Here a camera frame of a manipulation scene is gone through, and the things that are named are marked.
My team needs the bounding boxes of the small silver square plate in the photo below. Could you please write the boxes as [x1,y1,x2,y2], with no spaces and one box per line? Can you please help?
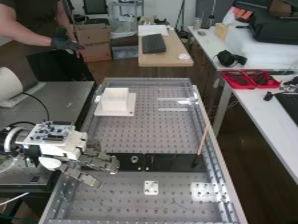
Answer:
[143,180,160,195]

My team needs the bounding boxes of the black keyboard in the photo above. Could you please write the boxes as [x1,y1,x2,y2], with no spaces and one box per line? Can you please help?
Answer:
[275,92,298,127]

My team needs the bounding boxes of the black box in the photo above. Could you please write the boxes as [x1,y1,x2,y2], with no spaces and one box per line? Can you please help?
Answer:
[247,7,298,45]

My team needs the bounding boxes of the black cable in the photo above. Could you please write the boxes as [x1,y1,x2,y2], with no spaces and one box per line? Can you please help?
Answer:
[21,91,52,122]

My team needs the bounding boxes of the clear box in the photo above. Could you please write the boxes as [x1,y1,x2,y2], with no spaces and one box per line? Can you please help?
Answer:
[39,77,249,224]

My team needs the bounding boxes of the white cable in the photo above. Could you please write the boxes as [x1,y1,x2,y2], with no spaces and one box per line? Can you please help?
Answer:
[0,191,31,207]

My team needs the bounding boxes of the flat black case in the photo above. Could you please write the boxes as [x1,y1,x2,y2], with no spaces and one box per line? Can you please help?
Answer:
[142,32,168,55]

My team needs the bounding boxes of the cardboard box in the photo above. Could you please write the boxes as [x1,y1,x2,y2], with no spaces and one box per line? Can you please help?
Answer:
[79,42,114,64]
[72,23,114,46]

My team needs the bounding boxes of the black plate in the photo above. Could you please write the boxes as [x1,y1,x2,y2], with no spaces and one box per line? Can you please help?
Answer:
[106,152,209,173]

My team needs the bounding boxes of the white desk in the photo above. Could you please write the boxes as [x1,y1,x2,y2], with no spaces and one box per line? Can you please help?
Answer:
[212,73,298,185]
[188,24,298,73]

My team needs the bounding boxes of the white computer mouse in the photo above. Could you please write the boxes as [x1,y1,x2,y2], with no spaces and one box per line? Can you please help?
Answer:
[178,52,193,61]

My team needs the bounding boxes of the small white box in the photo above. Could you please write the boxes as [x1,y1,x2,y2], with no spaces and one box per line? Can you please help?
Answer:
[94,86,139,118]

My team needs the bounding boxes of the thin stick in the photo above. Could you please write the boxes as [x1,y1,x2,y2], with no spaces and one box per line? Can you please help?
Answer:
[196,115,215,157]

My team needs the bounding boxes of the black headphones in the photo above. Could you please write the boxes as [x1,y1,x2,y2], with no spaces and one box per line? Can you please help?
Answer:
[216,49,249,68]

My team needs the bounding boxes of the person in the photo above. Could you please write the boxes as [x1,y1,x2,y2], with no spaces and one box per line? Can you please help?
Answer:
[0,0,91,83]

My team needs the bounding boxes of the red tray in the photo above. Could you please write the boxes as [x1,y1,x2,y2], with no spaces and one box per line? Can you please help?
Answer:
[221,70,257,90]
[243,69,283,89]

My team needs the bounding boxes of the small black device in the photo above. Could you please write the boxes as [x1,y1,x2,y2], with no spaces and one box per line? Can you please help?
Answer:
[263,90,276,102]

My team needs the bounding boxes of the wooden desk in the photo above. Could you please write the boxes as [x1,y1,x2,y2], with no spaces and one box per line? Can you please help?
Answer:
[138,24,196,68]

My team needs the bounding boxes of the clear plastic bin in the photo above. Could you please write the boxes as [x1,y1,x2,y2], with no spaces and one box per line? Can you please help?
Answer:
[110,44,140,61]

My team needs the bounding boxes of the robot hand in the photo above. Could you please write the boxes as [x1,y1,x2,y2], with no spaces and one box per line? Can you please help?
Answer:
[21,121,122,190]

